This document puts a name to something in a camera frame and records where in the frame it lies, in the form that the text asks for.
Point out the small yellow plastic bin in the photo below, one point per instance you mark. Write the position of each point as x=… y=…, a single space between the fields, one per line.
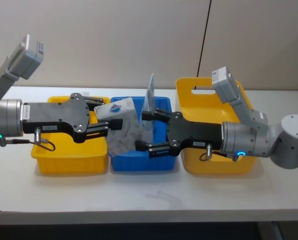
x=69 y=160

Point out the white soft tissue pack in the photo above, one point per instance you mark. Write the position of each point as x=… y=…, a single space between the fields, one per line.
x=125 y=132

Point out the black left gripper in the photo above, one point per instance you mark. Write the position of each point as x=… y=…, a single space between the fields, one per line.
x=51 y=116

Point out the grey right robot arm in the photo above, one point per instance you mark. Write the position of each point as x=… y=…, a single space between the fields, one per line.
x=248 y=137

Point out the blue plastic bin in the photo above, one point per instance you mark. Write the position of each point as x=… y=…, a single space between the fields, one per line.
x=141 y=162

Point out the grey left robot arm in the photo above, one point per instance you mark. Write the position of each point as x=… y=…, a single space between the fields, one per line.
x=6 y=117

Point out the clear plastic packet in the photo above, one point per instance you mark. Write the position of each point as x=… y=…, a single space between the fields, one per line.
x=150 y=100

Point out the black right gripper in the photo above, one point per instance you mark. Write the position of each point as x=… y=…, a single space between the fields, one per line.
x=196 y=135

